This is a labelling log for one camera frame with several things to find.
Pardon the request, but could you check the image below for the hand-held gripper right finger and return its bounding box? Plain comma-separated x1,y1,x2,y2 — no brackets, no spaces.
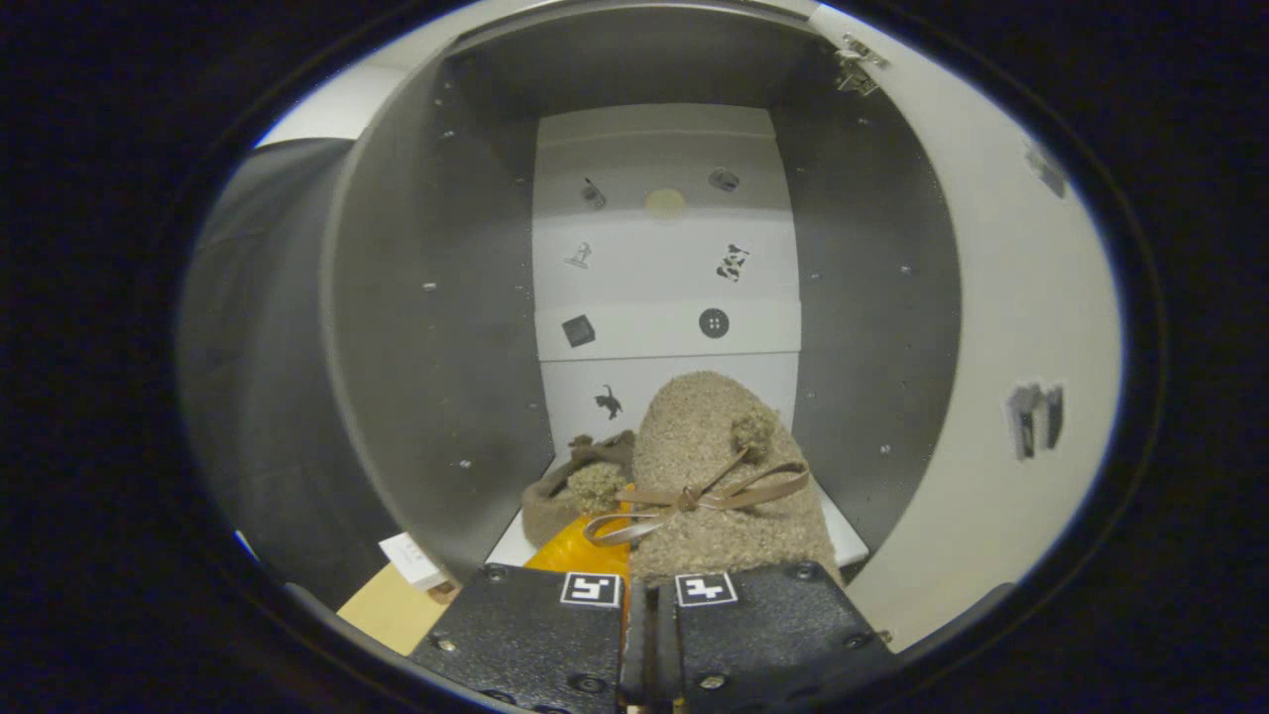
649,560,898,714

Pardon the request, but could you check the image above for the metal door hinge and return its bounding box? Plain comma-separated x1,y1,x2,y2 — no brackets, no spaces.
836,35,890,97

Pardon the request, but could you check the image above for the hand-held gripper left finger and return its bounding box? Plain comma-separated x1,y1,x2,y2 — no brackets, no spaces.
408,484,647,714

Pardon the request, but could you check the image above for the brown fuzzy shoe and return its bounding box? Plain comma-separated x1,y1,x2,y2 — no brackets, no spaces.
522,431,637,549
585,372,844,586

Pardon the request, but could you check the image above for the stack of books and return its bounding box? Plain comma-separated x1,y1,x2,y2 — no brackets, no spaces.
379,533,462,604

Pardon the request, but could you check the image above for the grey shoe cabinet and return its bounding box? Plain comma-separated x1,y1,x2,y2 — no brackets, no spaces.
317,0,963,586

